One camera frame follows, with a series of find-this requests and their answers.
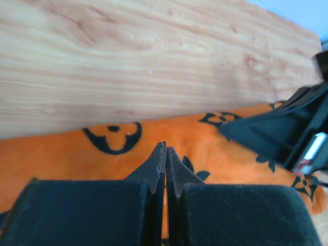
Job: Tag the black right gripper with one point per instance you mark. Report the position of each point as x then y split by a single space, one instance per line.
294 133

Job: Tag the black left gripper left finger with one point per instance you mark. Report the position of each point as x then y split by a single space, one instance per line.
100 212

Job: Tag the orange monogram pillowcase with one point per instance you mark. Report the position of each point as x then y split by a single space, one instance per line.
114 151

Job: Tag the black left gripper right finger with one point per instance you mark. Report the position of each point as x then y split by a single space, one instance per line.
248 214

